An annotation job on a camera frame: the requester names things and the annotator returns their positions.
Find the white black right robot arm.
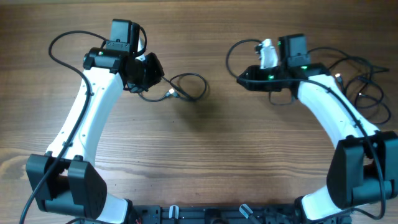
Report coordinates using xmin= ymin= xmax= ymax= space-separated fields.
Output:
xmin=236 ymin=34 xmax=397 ymax=223

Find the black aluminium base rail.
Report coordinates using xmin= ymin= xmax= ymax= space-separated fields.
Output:
xmin=124 ymin=204 xmax=311 ymax=224

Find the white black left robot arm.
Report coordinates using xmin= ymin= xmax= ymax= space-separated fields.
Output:
xmin=25 ymin=19 xmax=164 ymax=223

